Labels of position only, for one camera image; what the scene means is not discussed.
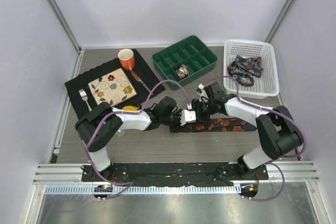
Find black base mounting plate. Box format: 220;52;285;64
81;162;269;187

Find orange handled table knife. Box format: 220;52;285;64
130;70;151;93

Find blue floral tie in basket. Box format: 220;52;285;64
227;55;263;87

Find white plastic basket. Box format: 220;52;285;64
223;39;279;99

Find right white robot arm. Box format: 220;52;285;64
192;82;304;179

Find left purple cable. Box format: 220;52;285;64
83;79;193;200

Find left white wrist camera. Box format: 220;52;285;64
180;103;196;126

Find rolled tie in tray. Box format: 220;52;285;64
175;64;190;79

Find orange ceramic mug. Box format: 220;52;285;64
118;49;135;71

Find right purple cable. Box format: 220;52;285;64
202;76;308;204

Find yellow plastic mug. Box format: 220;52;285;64
122;105;138;111

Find clear plastic cup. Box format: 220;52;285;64
116;130;125;136

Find purple cable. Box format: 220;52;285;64
83;79;193;200
202;76;308;204

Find silver fork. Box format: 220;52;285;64
79;89;92;111

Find square floral ceramic plate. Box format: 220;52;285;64
88;68;137;106

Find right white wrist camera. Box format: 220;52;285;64
197;84;208;103

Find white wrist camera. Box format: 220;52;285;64
197;84;208;103
180;103;196;126

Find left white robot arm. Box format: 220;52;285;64
75;97;188;182

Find aluminium frame rail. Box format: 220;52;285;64
34;161;320;184

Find green divided organizer tray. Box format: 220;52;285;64
152;35;218;86

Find black cloth placemat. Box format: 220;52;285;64
65;49;159;118

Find black orange floral tie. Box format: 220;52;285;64
170;118;257;133

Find white slotted cable duct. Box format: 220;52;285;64
44;184;241;195

